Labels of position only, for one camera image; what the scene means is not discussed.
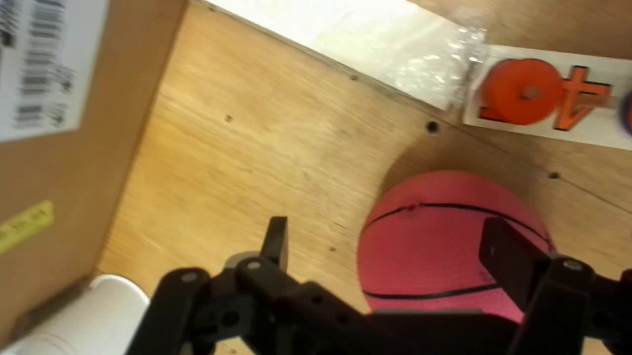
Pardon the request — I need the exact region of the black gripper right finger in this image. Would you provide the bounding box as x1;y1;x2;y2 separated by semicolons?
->
478;215;632;355

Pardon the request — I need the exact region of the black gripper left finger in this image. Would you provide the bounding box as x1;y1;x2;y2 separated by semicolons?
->
125;215;371;355

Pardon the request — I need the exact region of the pink rubber basketball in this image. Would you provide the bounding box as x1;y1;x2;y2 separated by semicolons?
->
356;167;557;325

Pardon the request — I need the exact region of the white paper cup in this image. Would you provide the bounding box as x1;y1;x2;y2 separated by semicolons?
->
0;272;152;355

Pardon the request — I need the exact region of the large brown cardboard box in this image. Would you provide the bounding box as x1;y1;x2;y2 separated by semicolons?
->
0;0;192;347

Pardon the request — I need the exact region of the white foam block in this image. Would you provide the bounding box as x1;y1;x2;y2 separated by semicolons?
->
202;0;490;112

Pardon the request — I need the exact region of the red-orange ring stack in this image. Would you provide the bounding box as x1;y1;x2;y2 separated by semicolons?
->
476;57;567;128

